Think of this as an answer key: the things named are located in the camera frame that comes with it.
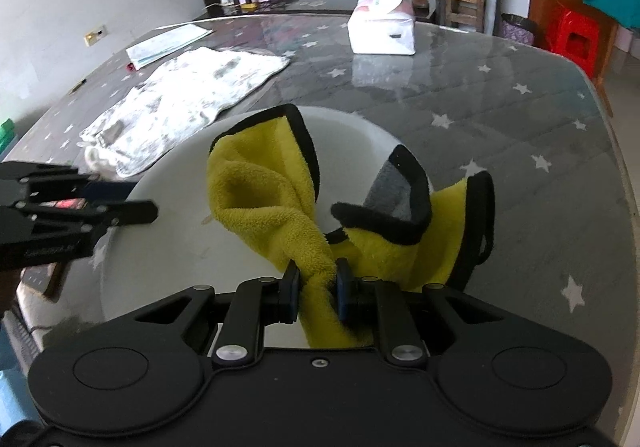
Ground red plastic stool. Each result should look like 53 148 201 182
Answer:
542 3 601 78

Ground dark waste basket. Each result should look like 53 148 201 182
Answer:
500 14 538 46

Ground small wooden stool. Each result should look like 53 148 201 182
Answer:
444 0 486 33

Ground yellow grey microfiber cloth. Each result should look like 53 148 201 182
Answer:
206 103 496 349

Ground large white bowl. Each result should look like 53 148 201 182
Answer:
101 104 439 349

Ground white tissue box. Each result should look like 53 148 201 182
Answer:
347 0 416 56

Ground white patterned towel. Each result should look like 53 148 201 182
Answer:
80 47 290 178

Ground papers on table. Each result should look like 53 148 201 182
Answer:
126 23 213 70

